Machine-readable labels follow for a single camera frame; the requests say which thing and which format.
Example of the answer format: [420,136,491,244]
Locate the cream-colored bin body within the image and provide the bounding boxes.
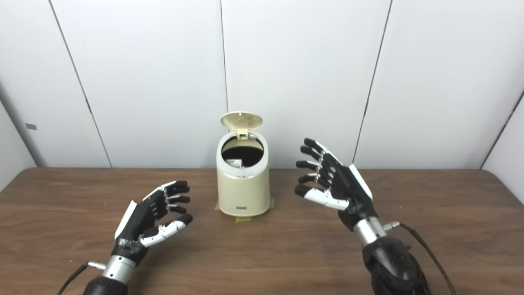
[216,130,271,217]

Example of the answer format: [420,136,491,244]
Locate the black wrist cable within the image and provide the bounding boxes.
[383,221,458,295]
[56,261,107,295]

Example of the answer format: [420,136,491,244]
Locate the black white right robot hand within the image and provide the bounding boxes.
[294,138,378,232]

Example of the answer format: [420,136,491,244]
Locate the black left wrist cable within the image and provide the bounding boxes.
[56,261,107,295]

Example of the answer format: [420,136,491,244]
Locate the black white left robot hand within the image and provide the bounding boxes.
[111,180,194,266]

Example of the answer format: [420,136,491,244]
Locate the cream round bin lid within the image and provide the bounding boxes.
[220,111,263,140]

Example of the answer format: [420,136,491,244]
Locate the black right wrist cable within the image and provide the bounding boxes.
[383,221,458,295]

